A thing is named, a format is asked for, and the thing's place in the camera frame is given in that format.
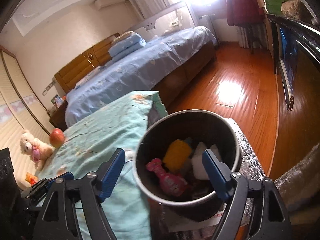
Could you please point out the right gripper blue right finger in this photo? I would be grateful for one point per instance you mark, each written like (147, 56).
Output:
(219, 175)

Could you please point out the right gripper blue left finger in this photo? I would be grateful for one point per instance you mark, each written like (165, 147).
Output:
(108, 174)

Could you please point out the pink plastic package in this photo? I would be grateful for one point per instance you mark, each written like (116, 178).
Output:
(172, 185)

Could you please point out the orange foam fruit net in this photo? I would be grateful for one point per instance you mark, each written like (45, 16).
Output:
(176, 155)

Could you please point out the black trash bin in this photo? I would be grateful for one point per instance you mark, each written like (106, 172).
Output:
(201, 130)

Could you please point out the pink red snack wrapper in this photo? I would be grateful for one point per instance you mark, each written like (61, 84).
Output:
(33, 180)

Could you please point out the light green floral bedsheet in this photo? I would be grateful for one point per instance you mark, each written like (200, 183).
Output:
(93, 140)

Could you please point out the cream teddy bear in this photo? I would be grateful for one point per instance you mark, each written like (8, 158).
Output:
(37, 150)

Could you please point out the red yellow apple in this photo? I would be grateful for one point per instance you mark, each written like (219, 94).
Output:
(57, 138)

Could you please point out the dark wooden nightstand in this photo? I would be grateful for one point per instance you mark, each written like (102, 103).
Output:
(57, 119)

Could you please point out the framed photo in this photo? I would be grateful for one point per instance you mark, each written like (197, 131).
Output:
(57, 101)

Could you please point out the white sliding wardrobe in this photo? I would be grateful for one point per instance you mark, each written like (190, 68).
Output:
(20, 110)

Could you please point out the white blue pillow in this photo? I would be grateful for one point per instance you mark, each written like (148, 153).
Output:
(89, 76)

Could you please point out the blue bed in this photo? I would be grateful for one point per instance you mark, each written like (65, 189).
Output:
(140, 70)

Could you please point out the wooden headboard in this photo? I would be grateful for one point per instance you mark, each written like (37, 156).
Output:
(83, 64)

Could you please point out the folded blue quilts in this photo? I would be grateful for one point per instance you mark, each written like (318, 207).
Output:
(125, 44)

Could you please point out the black tv cabinet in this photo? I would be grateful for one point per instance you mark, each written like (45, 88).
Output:
(296, 66)

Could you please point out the dark red hanging coat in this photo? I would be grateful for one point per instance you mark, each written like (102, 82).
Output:
(241, 12)

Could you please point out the white air conditioner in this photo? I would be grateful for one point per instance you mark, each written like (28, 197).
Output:
(99, 4)

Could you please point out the brown plush toy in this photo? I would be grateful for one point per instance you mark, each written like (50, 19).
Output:
(297, 10)

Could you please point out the grey bed guard rail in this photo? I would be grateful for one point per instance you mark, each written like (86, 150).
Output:
(173, 18)

